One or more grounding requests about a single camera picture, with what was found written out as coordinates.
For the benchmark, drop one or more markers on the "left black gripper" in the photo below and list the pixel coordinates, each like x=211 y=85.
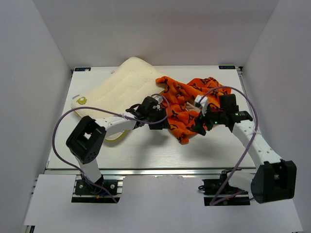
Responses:
x=163 y=124

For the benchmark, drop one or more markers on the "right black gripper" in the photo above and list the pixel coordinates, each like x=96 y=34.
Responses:
x=198 y=122

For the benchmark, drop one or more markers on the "cream contoured pillow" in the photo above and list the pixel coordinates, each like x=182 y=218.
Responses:
x=129 y=84

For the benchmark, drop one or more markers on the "orange patterned pillowcase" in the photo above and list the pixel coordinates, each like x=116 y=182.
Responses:
x=180 y=96

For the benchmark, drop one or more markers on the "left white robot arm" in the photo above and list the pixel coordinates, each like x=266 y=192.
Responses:
x=87 y=137

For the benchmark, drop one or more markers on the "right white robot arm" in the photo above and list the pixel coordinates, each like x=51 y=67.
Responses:
x=274 y=179

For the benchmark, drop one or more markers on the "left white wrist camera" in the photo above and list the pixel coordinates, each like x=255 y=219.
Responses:
x=157 y=97

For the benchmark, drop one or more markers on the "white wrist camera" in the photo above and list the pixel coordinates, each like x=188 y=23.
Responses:
x=157 y=97
x=202 y=102

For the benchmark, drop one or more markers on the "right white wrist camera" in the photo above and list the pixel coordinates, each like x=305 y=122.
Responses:
x=202 y=102

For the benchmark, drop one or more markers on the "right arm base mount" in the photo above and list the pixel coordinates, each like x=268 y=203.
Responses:
x=210 y=187

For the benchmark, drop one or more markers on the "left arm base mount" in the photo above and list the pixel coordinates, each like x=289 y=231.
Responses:
x=104 y=191

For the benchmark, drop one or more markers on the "aluminium table rail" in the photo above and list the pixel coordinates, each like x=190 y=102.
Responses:
x=150 y=171

